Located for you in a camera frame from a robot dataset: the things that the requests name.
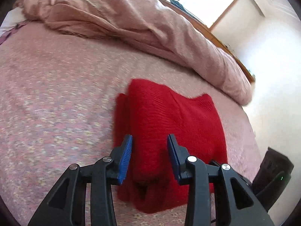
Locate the red knit cardigan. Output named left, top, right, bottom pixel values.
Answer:
left=114, top=79, right=228, bottom=213

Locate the pink floral bed sheet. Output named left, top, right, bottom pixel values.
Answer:
left=1, top=22, right=261, bottom=225

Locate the wooden bed side board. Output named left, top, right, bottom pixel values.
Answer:
left=159, top=0, right=255, bottom=84

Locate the white purple pillow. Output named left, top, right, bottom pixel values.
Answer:
left=0, top=7, right=29, bottom=45

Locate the clutter on window sill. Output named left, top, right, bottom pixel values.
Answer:
left=159, top=0, right=201, bottom=22

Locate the pink floral duvet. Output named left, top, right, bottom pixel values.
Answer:
left=17, top=0, right=253, bottom=106

